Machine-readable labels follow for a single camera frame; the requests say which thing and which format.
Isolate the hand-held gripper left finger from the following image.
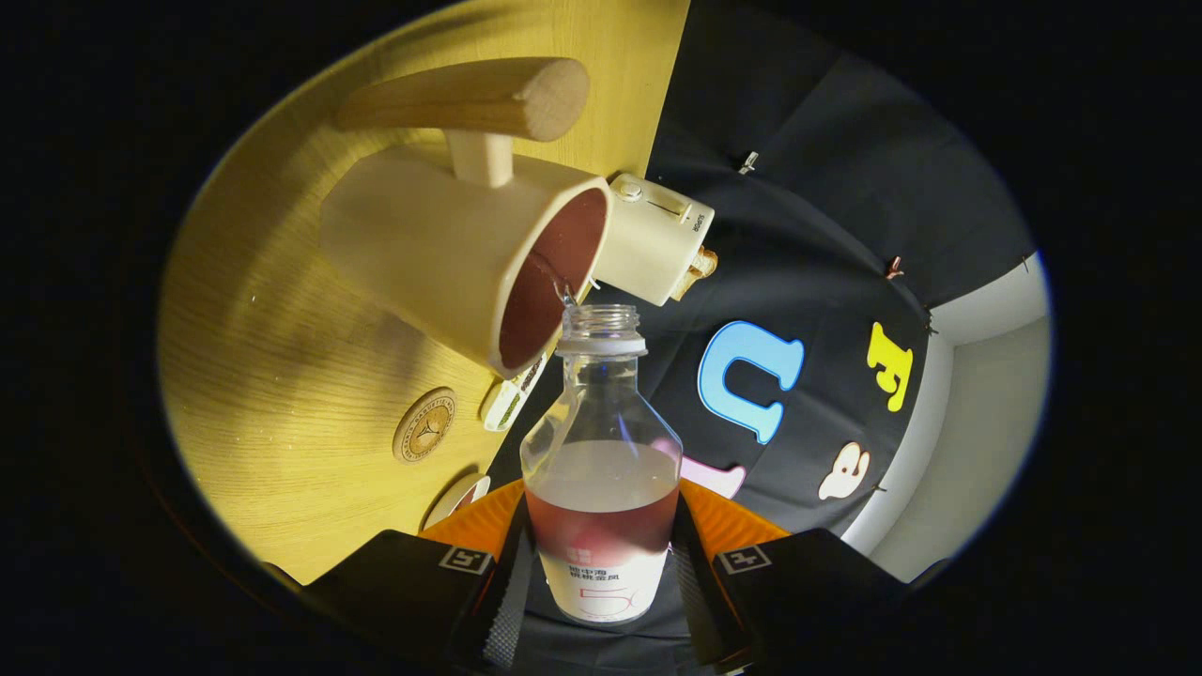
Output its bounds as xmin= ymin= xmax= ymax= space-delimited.
xmin=300 ymin=479 xmax=533 ymax=672

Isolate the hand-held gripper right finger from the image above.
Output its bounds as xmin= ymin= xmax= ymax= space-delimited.
xmin=669 ymin=477 xmax=910 ymax=675

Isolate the clear juice bottle pink label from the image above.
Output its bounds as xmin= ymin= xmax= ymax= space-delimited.
xmin=519 ymin=303 xmax=684 ymax=625

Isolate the round wooden coaster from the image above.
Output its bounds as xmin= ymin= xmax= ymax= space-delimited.
xmin=393 ymin=387 xmax=457 ymax=465

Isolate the cream cup with wooden handle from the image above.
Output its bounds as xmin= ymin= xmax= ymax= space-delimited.
xmin=319 ymin=56 xmax=613 ymax=379

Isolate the white round plate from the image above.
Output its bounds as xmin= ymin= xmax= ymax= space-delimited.
xmin=423 ymin=472 xmax=491 ymax=531

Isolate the white divided grain dish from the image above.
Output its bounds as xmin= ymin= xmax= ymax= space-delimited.
xmin=481 ymin=352 xmax=550 ymax=433

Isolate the wooden table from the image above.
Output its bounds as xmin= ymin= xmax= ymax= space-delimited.
xmin=158 ymin=0 xmax=691 ymax=588

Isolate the rounded toast slice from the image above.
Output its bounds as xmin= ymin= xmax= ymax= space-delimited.
xmin=672 ymin=248 xmax=719 ymax=302

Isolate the cream toaster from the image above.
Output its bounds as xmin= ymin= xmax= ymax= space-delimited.
xmin=592 ymin=174 xmax=715 ymax=307

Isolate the black backdrop cloth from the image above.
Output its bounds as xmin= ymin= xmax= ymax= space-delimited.
xmin=488 ymin=0 xmax=1039 ymax=676

